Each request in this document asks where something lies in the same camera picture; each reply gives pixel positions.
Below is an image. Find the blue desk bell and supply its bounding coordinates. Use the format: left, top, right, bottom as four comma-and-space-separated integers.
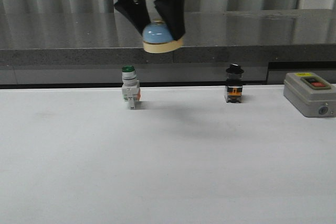
142, 19, 183, 54

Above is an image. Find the grey granite counter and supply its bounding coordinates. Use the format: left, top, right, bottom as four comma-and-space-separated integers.
1, 9, 335, 86

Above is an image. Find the green pushbutton switch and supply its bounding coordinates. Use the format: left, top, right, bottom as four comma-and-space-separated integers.
122, 66, 141, 110

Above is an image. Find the black rotary selector switch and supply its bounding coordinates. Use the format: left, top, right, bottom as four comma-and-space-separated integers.
225, 63, 244, 103

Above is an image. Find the grey on-off switch box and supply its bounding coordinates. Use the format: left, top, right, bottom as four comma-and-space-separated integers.
283, 72, 335, 118

